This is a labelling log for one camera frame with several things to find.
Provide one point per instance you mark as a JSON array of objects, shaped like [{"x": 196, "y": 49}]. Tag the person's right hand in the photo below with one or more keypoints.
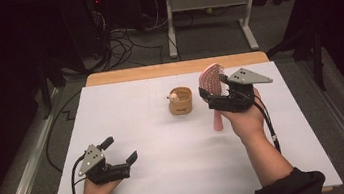
[{"x": 247, "y": 124}]

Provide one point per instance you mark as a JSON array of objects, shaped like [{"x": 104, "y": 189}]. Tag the black stand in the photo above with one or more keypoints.
[
  {"x": 45, "y": 90},
  {"x": 318, "y": 64}
]

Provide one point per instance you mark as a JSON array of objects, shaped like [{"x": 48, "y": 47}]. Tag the person's left hand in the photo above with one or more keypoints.
[{"x": 97, "y": 192}]

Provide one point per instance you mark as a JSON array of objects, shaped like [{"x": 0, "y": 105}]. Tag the wooden table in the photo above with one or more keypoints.
[{"x": 173, "y": 69}]

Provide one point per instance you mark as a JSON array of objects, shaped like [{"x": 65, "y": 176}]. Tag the black computer tower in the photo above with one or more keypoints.
[{"x": 83, "y": 28}]

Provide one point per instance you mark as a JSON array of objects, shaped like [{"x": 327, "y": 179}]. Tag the white board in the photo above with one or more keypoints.
[{"x": 169, "y": 164}]

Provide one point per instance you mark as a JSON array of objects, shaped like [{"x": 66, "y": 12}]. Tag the brown holder with small figure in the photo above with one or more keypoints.
[{"x": 182, "y": 105}]

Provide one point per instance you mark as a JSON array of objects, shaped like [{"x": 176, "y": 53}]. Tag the black sleeve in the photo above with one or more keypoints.
[{"x": 293, "y": 188}]

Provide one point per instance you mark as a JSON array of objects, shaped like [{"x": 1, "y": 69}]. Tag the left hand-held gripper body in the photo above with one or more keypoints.
[{"x": 91, "y": 158}]

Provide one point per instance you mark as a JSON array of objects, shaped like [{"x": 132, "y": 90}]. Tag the small yellow ball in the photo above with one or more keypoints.
[{"x": 209, "y": 10}]

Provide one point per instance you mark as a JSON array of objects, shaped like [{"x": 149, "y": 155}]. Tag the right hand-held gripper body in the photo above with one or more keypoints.
[{"x": 248, "y": 77}]

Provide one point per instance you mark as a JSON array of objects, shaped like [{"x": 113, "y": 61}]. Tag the pink hairbrush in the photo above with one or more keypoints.
[{"x": 211, "y": 78}]

